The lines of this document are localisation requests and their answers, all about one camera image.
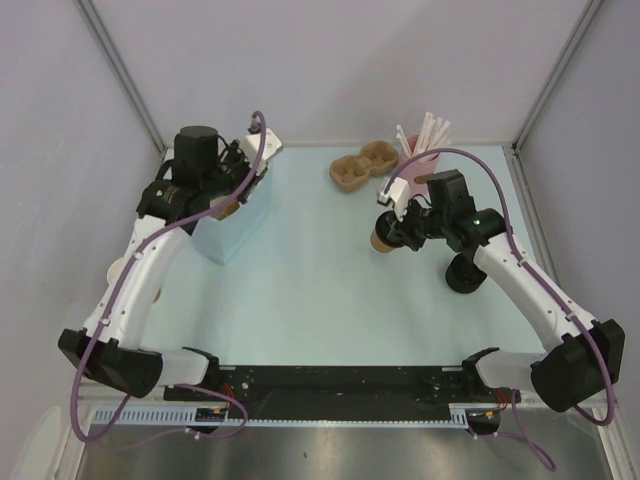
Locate brown paper cups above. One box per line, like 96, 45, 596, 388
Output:
106, 257, 162, 303

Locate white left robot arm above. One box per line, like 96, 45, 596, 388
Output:
58, 120, 282, 400

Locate brown pulp carrier stack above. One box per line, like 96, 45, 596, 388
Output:
329, 140, 399, 193

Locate white slotted cable duct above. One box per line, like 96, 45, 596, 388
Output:
93, 405, 501, 429

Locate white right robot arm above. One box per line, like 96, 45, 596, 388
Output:
372, 170, 625, 412

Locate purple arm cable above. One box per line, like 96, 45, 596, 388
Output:
69, 110, 266, 451
383, 147, 617, 471

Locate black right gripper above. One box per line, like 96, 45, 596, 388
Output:
387, 195, 450, 252

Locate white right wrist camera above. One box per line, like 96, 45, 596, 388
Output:
376, 177, 411, 221

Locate white wrapped straws bundle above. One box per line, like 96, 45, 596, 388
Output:
396, 111, 451, 158

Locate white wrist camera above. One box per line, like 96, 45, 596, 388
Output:
240, 127, 283, 164
376, 177, 411, 221

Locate single brown paper cup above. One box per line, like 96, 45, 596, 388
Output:
370, 230, 403, 254

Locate single black cup lid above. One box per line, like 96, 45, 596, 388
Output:
374, 210, 399, 245

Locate light blue paper bag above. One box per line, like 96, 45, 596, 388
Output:
192, 173, 274, 265

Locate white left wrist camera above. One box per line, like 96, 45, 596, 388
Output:
240, 127, 283, 164

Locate pink straw holder cup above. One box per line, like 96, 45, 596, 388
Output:
398, 134, 440, 197

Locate stacked black cup lids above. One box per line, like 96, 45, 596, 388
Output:
445, 254, 487, 294

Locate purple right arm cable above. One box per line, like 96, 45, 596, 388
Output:
383, 147, 617, 471

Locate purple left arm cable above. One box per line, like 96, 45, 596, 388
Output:
69, 110, 266, 451

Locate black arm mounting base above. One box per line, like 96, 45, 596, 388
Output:
164, 366, 511, 414

